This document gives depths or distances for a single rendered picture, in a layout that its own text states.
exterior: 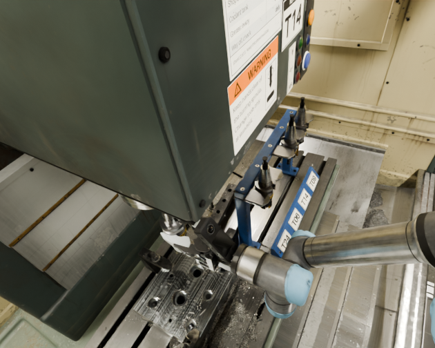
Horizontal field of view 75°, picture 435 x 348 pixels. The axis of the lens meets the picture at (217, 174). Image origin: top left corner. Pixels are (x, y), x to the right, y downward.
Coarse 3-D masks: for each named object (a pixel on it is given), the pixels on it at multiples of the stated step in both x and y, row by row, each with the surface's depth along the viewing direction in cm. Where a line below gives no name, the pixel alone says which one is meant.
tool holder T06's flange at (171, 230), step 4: (160, 220) 70; (180, 220) 69; (160, 224) 69; (164, 224) 69; (180, 224) 68; (164, 228) 68; (168, 228) 68; (172, 228) 68; (176, 228) 68; (180, 228) 69; (164, 232) 70; (168, 232) 69; (172, 232) 69; (176, 232) 69; (180, 232) 70
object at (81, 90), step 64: (0, 0) 24; (64, 0) 20; (128, 0) 18; (192, 0) 23; (0, 64) 32; (64, 64) 26; (128, 64) 22; (192, 64) 26; (0, 128) 48; (64, 128) 35; (128, 128) 28; (192, 128) 29; (256, 128) 45; (128, 192) 39; (192, 192) 32
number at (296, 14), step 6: (300, 0) 45; (294, 6) 44; (300, 6) 46; (294, 12) 45; (300, 12) 47; (294, 18) 45; (300, 18) 48; (294, 24) 46; (300, 24) 49; (294, 30) 47
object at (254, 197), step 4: (252, 188) 88; (248, 192) 87; (252, 192) 87; (256, 192) 86; (260, 192) 86; (248, 196) 86; (252, 196) 86; (256, 196) 85; (260, 196) 85; (264, 196) 85; (268, 196) 85; (244, 200) 85; (248, 200) 85; (252, 200) 84; (256, 200) 84; (260, 200) 84; (264, 200) 84; (268, 200) 84; (256, 204) 83; (260, 204) 83; (264, 204) 83
